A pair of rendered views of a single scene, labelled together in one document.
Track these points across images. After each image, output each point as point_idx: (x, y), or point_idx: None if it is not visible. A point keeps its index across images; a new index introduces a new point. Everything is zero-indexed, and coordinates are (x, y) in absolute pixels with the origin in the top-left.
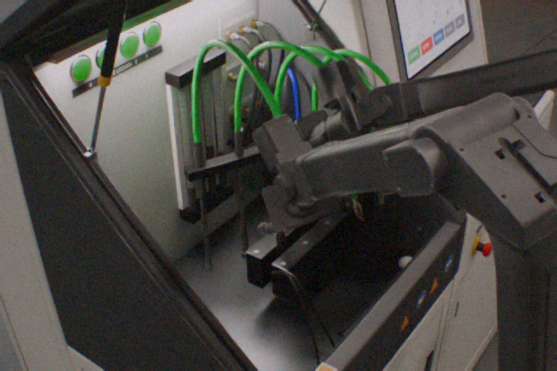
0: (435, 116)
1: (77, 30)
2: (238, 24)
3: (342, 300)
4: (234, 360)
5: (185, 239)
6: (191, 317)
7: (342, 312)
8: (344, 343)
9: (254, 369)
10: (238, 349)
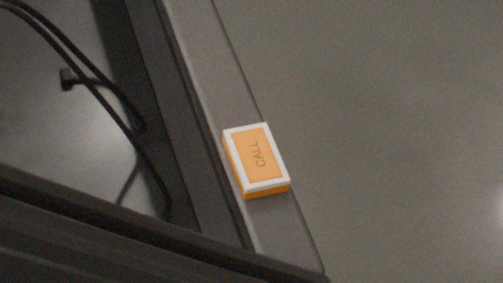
0: None
1: None
2: None
3: (0, 25)
4: (174, 255)
5: None
6: (31, 229)
7: (24, 43)
8: (196, 67)
9: (209, 242)
10: (154, 222)
